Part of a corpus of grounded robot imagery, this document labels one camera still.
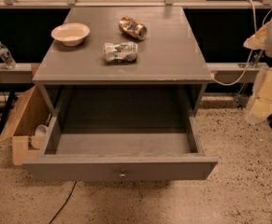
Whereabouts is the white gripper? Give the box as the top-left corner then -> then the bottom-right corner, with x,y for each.
243,22 -> 272,124

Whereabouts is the crushed green 7up can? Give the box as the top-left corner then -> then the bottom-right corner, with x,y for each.
103,42 -> 137,63

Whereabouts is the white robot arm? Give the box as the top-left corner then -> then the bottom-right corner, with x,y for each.
243,18 -> 272,124

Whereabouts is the grey open top drawer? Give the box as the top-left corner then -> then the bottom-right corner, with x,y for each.
21,87 -> 219,182

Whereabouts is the grey wooden cabinet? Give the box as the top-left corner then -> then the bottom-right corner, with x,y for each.
32,6 -> 215,117

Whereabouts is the cream ceramic bowl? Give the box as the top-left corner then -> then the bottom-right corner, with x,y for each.
51,22 -> 90,47

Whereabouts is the white cup in box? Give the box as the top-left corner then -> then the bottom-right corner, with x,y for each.
30,124 -> 48,149

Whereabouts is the open cardboard box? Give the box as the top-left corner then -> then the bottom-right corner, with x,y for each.
0,86 -> 50,165

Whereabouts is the clear plastic water bottle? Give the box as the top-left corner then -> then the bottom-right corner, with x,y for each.
0,41 -> 16,69

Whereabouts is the white hanging cable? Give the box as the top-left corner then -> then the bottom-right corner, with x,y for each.
212,0 -> 272,87

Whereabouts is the black floor cable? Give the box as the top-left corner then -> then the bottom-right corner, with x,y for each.
48,180 -> 78,224

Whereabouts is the grey metal ledge rail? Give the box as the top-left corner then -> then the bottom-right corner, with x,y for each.
0,63 -> 39,83

